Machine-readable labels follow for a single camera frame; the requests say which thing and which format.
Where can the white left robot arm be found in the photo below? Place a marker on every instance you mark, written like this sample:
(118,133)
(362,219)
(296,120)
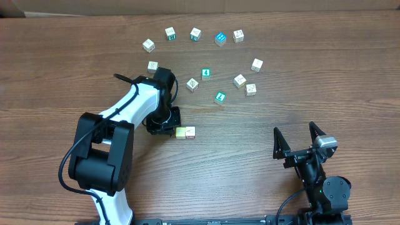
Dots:
(99,162)

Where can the dark side wooden block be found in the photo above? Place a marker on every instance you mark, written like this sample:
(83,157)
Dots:
(256,65)

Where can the red D wooden block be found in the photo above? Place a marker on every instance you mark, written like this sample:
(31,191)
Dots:
(190,132)

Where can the green 4 wooden block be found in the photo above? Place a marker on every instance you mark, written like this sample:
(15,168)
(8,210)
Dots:
(206,74)

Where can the plain X wooden block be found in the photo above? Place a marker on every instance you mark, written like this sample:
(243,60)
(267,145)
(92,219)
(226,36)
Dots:
(239,81)

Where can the blue top wooden block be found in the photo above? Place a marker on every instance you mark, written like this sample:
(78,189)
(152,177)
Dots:
(220,39)

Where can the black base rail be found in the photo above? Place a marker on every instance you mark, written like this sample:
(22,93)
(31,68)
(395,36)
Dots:
(212,222)

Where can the red E wooden block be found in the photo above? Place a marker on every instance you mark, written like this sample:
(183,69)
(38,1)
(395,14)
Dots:
(250,90)

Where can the wooden block yellow blue side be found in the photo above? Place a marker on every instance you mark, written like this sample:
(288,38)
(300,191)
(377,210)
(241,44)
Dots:
(148,45)

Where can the number 2 wooden block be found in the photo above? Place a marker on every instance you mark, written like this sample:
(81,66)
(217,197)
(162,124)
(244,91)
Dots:
(192,85)

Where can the green R wooden block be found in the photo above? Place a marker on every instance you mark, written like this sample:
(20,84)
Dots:
(170,33)

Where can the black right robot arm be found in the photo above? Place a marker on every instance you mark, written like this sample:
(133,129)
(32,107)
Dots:
(327,196)

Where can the yellow top wooden block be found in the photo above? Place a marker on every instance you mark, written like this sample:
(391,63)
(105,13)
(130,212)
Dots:
(180,133)

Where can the green L wooden block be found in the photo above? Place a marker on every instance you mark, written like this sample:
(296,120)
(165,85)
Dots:
(220,98)

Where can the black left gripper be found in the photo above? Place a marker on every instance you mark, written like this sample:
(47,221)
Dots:
(176,119)

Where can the green J wooden block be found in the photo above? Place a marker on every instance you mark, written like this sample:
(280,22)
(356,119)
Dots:
(195,34)

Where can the cardboard back panel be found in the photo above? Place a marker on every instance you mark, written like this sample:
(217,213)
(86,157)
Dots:
(42,8)

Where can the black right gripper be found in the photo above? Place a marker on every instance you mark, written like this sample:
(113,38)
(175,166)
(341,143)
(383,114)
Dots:
(295,157)

